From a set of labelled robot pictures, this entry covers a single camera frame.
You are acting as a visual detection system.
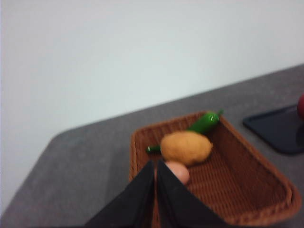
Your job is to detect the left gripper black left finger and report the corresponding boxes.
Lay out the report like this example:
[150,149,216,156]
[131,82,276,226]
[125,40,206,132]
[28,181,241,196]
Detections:
[84,160,156,228]

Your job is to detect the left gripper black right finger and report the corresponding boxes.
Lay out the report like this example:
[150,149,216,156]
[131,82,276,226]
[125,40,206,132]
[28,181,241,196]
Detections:
[156,159,226,228]

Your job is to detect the red tomato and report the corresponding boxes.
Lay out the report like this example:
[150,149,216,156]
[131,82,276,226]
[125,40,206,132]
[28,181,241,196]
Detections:
[296,94,304,117]

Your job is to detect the pink egg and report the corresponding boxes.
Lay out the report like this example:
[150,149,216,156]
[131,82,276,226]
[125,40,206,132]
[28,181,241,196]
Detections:
[153,161,190,185]

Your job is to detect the brown wicker basket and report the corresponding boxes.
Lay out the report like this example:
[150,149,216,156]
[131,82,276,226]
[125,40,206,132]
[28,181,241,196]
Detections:
[129,111,302,226]

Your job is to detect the green chili pepper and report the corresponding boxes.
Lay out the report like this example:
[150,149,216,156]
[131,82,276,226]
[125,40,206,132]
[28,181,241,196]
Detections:
[146,109,224,155]

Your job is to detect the black rectangular tray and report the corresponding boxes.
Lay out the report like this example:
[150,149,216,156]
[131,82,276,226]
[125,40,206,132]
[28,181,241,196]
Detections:
[242,104,304,155]

